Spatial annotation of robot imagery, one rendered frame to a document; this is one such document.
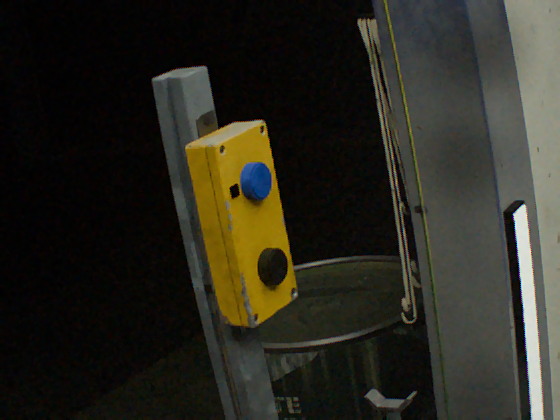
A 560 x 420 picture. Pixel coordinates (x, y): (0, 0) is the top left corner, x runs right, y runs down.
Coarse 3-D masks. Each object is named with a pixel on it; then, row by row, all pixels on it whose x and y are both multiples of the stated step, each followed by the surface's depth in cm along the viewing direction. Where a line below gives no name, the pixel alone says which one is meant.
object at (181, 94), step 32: (160, 96) 161; (192, 96) 159; (192, 128) 160; (192, 192) 163; (192, 224) 166; (192, 256) 167; (224, 352) 170; (256, 352) 172; (224, 384) 172; (256, 384) 172; (256, 416) 172
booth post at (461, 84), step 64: (448, 0) 187; (448, 64) 191; (512, 64) 201; (448, 128) 195; (512, 128) 200; (448, 192) 199; (512, 192) 200; (448, 256) 203; (448, 320) 208; (512, 320) 201; (448, 384) 212; (512, 384) 204
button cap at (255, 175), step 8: (248, 168) 159; (256, 168) 159; (264, 168) 160; (248, 176) 158; (256, 176) 159; (264, 176) 160; (248, 184) 158; (256, 184) 159; (264, 184) 160; (248, 192) 159; (256, 192) 159; (264, 192) 160
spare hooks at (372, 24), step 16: (368, 16) 203; (368, 48) 204; (384, 64) 205; (384, 80) 206; (384, 96) 208; (384, 112) 207; (384, 128) 208; (384, 144) 208; (400, 160) 212; (400, 208) 211; (400, 240) 212; (416, 272) 216
